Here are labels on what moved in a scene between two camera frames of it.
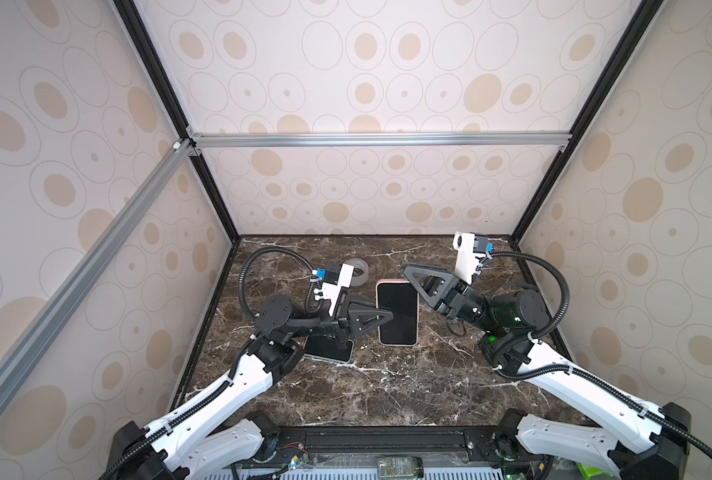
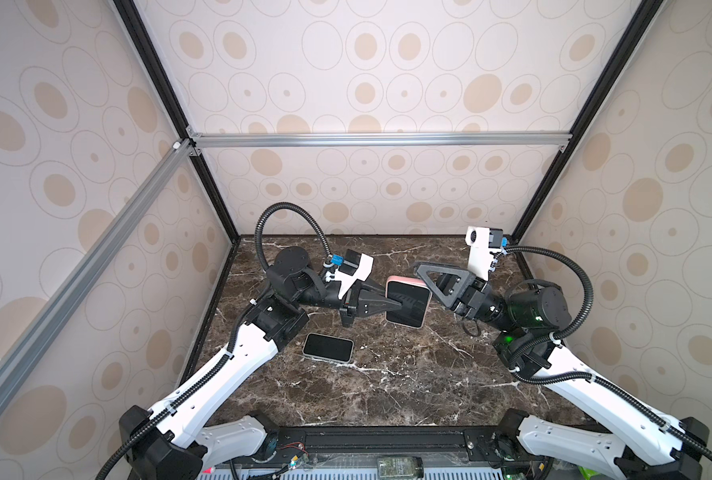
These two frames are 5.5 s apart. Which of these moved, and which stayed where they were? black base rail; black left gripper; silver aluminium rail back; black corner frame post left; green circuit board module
Moved: black left gripper
Stayed: green circuit board module; black base rail; black corner frame post left; silver aluminium rail back
